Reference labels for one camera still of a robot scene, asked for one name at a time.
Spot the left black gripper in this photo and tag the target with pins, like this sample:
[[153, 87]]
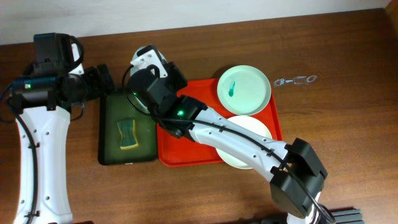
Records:
[[104, 78]]

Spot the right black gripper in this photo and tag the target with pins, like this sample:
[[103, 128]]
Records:
[[172, 72]]

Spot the yellow green sponge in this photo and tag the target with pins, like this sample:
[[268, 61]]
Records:
[[127, 130]]

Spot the white plate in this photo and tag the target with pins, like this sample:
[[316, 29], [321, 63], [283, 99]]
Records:
[[251, 124]]

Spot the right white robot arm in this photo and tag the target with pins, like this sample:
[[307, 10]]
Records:
[[294, 171]]

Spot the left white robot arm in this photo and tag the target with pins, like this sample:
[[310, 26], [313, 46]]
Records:
[[42, 106]]

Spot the dark green tray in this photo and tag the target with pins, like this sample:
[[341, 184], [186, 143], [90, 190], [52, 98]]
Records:
[[115, 110]]

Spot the red plastic tray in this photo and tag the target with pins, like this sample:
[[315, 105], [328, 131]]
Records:
[[181, 152]]

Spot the mint green plate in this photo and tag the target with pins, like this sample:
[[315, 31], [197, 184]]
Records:
[[244, 90]]

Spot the white marking on table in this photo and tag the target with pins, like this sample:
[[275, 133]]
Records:
[[299, 80]]

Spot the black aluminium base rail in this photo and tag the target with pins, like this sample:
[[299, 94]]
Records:
[[341, 216]]

